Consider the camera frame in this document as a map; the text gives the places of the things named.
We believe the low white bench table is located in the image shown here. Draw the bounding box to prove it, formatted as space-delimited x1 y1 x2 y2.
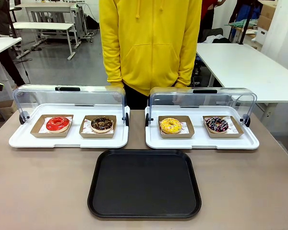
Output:
13 22 79 60

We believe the black office chair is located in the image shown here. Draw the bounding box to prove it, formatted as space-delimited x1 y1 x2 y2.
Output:
201 28 231 44

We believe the flat cardboard box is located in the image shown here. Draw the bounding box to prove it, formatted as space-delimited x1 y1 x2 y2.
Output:
0 100 18 120

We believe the clear hinged display lid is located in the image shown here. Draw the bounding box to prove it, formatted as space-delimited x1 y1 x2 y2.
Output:
145 86 252 127
12 84 130 127

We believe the white printed paper liner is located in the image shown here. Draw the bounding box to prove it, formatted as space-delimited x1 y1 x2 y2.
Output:
38 116 72 134
160 120 190 135
224 116 238 134
83 118 116 134

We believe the chocolate donut with nut bits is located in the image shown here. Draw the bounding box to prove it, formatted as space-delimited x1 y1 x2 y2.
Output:
90 116 113 134

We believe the person's right forearm yellow sleeve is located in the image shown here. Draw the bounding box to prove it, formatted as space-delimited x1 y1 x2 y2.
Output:
102 43 125 89

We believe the white desk with metal legs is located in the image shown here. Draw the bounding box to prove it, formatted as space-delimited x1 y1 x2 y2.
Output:
0 37 23 96

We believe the brown cardboard donut tray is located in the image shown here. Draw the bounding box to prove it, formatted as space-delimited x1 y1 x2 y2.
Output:
202 115 244 139
157 115 195 139
79 115 118 139
30 114 74 138

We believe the yellow sprinkled donut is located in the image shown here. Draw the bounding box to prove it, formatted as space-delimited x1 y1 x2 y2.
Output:
159 117 182 135

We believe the red glazed donut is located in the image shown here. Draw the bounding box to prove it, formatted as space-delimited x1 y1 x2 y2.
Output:
46 116 71 134

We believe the white height adjustable desk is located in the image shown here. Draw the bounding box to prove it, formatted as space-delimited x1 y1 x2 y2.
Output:
14 2 87 44

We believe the person's left forearm yellow sleeve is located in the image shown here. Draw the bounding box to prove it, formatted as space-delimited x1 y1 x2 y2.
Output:
174 43 199 89

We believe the black metal pole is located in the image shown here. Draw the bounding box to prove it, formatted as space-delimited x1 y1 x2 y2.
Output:
238 0 256 46

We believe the white storage box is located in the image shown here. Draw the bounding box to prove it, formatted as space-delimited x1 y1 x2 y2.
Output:
255 26 267 44

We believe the person in yellow hoodie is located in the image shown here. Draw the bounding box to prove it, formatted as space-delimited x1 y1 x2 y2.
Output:
98 0 203 108

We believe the green sheet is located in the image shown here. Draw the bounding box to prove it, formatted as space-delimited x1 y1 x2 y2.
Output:
227 20 257 29

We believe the bystander in red top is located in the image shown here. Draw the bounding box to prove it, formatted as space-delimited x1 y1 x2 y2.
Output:
198 0 228 43

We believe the brown cardboard box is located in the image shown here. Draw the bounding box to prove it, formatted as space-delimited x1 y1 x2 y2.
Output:
257 1 278 32

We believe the dark donut with pink drizzle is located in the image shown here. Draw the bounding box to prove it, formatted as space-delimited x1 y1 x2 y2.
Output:
205 116 229 134

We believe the large white table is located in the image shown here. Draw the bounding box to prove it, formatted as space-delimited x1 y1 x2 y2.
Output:
195 42 288 113

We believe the bystander in dark clothes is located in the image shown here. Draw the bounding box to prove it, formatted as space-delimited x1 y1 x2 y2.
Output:
0 0 26 89

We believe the black rectangular serving tray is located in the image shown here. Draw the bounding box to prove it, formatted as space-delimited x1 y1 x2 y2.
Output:
87 149 203 219

